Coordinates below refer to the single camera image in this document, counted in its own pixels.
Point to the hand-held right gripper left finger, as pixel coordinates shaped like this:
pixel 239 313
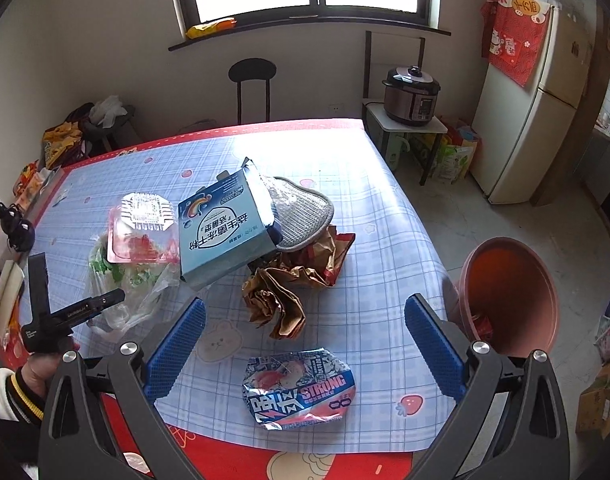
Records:
pixel 177 350

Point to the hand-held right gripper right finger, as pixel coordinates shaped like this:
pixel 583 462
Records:
pixel 432 350

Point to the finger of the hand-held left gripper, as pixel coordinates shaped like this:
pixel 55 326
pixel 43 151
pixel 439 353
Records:
pixel 38 285
pixel 87 307

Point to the clear plastic food container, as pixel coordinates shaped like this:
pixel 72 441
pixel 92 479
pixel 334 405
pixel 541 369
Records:
pixel 140 220

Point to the gold foil wrapper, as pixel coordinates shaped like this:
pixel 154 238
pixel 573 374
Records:
pixel 277 307

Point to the blue carton box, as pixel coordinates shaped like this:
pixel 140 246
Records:
pixel 220 230

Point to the blue white snack packet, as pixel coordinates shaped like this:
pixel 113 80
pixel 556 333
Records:
pixel 305 390

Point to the brown red paper bag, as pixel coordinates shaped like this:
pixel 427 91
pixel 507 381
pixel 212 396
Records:
pixel 330 255

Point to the grey scouring pad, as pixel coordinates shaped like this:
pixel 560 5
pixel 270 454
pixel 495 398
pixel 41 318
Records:
pixel 300 215

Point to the person's left forearm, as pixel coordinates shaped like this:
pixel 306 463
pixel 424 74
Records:
pixel 5 395

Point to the person's left hand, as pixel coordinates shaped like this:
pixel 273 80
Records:
pixel 35 375

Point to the cream card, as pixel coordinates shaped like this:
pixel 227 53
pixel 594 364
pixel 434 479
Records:
pixel 7 300

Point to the plastic bag with greens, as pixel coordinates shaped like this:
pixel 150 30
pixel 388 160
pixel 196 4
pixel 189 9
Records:
pixel 130 287

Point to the black headphones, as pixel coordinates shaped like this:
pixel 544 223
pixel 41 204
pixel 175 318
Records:
pixel 17 230

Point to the red snack packets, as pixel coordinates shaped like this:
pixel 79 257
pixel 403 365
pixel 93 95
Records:
pixel 30 185

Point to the pile of yellow snack packets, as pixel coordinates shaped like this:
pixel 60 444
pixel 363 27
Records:
pixel 62 142

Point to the blue plaid tablecloth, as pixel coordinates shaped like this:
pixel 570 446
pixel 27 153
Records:
pixel 375 200

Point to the cardboard box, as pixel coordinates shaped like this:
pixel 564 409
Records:
pixel 597 400

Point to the dark chair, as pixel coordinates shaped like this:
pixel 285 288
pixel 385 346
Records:
pixel 120 132

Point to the white plastic bag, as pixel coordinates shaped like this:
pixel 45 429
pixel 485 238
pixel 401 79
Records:
pixel 107 110

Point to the bags under side table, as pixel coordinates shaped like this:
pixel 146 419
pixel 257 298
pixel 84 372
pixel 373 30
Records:
pixel 455 155

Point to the white side table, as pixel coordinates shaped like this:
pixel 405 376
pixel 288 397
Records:
pixel 385 117

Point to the cream refrigerator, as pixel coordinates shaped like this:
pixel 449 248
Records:
pixel 530 125

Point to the kitchen cabinet unit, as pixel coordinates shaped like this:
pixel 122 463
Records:
pixel 607 160

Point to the black round stool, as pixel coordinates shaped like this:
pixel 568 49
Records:
pixel 252 70

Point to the yellow snack packet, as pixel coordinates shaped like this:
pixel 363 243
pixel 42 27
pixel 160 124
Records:
pixel 210 29

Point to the red printed cloth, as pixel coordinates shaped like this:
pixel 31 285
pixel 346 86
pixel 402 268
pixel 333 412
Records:
pixel 515 40

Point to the dark window sill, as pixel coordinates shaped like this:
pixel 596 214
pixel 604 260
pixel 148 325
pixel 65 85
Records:
pixel 310 31

